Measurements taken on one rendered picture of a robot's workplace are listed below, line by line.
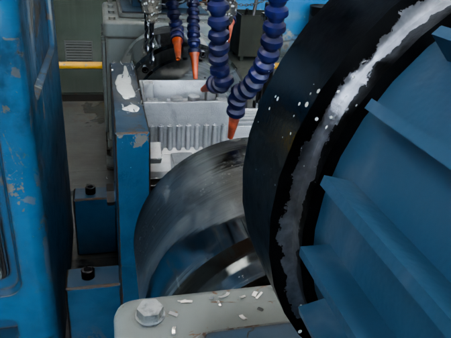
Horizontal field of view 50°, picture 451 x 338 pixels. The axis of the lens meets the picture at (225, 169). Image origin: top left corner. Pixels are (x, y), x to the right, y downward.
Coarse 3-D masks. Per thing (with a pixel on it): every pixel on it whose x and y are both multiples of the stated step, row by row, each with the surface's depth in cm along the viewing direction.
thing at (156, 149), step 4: (152, 144) 64; (156, 144) 64; (160, 144) 64; (152, 148) 64; (156, 148) 64; (160, 148) 64; (152, 152) 64; (156, 152) 64; (160, 152) 64; (152, 156) 64; (156, 156) 64; (160, 156) 64; (152, 160) 64; (156, 160) 64; (160, 160) 64
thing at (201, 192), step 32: (192, 160) 48; (224, 160) 46; (160, 192) 48; (192, 192) 43; (224, 192) 41; (160, 224) 44; (192, 224) 40; (224, 224) 38; (160, 256) 41; (192, 256) 37; (224, 256) 35; (256, 256) 35; (160, 288) 38; (192, 288) 36; (224, 288) 34
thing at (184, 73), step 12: (156, 36) 94; (168, 36) 92; (204, 36) 99; (132, 48) 97; (156, 48) 87; (168, 48) 86; (204, 48) 88; (120, 60) 102; (132, 60) 90; (144, 60) 86; (156, 60) 87; (168, 60) 87; (180, 60) 87; (204, 60) 89; (144, 72) 86; (156, 72) 87; (168, 72) 88; (180, 72) 88; (192, 72) 89; (204, 72) 89
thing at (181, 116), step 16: (144, 80) 71; (160, 80) 72; (176, 80) 72; (192, 80) 73; (144, 96) 65; (160, 96) 73; (176, 96) 69; (192, 96) 69; (208, 96) 73; (224, 96) 68; (160, 112) 64; (176, 112) 64; (192, 112) 65; (208, 112) 65; (224, 112) 66; (160, 128) 64; (176, 128) 65; (192, 128) 66; (208, 128) 66; (224, 128) 67; (176, 144) 66; (192, 144) 67; (208, 144) 68
